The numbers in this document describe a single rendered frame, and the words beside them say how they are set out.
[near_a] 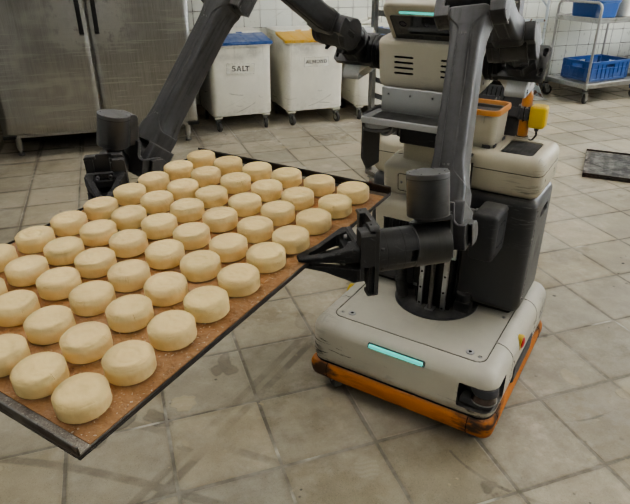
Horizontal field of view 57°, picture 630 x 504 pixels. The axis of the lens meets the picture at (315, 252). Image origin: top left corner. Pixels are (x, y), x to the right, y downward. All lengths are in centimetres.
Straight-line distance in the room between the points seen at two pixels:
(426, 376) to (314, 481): 45
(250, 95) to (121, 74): 108
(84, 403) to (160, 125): 70
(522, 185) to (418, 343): 56
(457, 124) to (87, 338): 57
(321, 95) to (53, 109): 216
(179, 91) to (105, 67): 348
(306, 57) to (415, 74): 363
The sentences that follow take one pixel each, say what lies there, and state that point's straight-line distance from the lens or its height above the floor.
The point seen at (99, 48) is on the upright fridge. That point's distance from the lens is 462.
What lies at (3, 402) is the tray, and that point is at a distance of 64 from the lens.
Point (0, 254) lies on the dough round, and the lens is 85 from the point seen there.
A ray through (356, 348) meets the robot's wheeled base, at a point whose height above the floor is 22.
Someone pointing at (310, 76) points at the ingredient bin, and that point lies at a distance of 519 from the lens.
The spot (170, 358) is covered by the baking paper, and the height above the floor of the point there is 97.
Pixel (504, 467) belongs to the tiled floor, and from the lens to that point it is 190.
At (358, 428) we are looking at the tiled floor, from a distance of 193.
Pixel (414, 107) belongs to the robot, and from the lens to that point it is 155.
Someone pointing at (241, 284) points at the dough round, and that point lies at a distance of 68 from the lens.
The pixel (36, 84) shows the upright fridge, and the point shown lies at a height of 53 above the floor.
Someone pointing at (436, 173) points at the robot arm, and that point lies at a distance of 76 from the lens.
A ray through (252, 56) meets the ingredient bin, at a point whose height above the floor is 60.
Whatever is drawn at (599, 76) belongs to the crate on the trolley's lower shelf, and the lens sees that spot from 683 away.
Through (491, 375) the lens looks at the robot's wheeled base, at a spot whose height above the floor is 27.
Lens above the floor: 133
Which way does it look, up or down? 27 degrees down
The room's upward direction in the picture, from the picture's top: straight up
